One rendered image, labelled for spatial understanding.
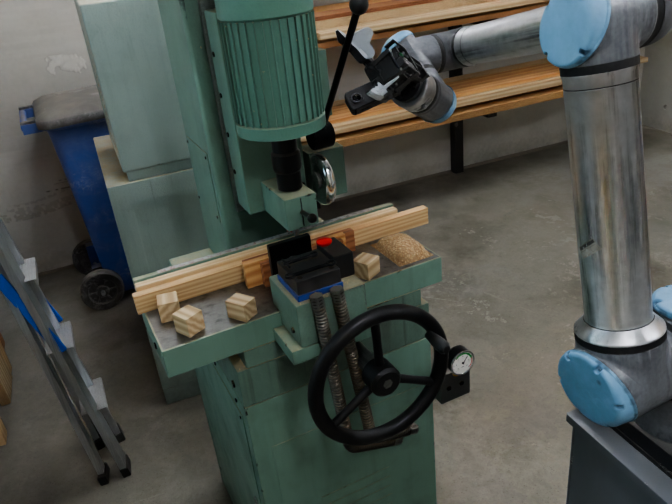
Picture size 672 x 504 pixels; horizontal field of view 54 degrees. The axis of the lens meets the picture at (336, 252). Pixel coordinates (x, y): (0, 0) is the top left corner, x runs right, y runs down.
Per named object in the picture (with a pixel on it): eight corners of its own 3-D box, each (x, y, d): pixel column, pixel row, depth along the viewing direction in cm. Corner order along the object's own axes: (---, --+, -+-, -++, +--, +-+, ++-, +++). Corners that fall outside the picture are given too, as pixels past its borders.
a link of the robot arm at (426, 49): (413, 51, 159) (437, 89, 155) (372, 61, 155) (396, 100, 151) (425, 22, 151) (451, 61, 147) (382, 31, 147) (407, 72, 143)
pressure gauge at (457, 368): (451, 386, 145) (451, 356, 141) (442, 377, 148) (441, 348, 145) (475, 376, 147) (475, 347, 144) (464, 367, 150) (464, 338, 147)
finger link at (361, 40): (354, 7, 124) (385, 42, 128) (331, 29, 127) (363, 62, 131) (354, 14, 122) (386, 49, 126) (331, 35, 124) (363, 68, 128)
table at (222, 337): (179, 409, 112) (172, 381, 109) (143, 326, 137) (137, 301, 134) (470, 299, 133) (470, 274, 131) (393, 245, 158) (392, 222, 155)
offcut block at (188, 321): (176, 332, 122) (171, 314, 121) (191, 321, 125) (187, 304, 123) (190, 338, 120) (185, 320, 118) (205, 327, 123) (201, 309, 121)
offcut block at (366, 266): (364, 267, 137) (362, 251, 136) (380, 271, 135) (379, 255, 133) (352, 276, 134) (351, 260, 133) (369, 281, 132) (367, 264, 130)
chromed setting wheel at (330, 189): (329, 213, 149) (323, 162, 144) (307, 197, 160) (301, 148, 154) (341, 210, 150) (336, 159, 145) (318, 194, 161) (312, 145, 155)
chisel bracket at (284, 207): (289, 239, 133) (284, 200, 130) (265, 216, 145) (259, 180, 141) (322, 229, 136) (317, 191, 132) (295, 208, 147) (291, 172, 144)
